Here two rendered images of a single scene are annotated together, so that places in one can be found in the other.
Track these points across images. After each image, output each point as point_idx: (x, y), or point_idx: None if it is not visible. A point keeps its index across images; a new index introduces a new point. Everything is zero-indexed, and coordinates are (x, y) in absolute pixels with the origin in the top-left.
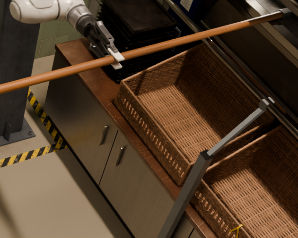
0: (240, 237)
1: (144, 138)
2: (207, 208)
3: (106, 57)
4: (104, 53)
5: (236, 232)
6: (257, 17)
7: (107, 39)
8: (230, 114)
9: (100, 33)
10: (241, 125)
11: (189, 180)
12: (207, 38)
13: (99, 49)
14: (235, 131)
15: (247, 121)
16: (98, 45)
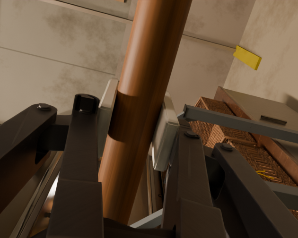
0: (262, 174)
1: None
2: None
3: (127, 46)
4: (175, 153)
5: (264, 177)
6: None
7: (34, 112)
8: None
9: (2, 155)
10: (152, 216)
11: (281, 188)
12: None
13: (196, 173)
14: (162, 210)
15: (141, 220)
16: (174, 198)
